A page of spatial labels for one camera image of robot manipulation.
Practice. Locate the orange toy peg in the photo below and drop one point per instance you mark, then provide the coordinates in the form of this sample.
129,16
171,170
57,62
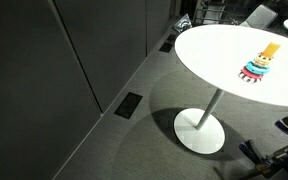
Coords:
271,49

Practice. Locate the shiny metal floor box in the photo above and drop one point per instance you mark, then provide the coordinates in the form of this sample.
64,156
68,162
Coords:
182,23

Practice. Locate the large black floor outlet plate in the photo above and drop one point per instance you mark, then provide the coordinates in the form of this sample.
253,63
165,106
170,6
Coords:
128,105

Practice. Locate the dark metal rack frame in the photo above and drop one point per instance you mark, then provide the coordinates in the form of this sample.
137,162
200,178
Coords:
214,11

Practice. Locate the white table pedestal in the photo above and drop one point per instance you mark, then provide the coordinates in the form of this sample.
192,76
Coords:
200,136

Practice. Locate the grey mesh chair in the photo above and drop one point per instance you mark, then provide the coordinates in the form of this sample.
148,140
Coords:
260,16

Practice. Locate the black white striped toy base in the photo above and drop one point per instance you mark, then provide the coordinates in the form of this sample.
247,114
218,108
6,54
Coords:
247,79

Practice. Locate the small black floor outlet plate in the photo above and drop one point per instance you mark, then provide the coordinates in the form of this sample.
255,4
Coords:
166,47

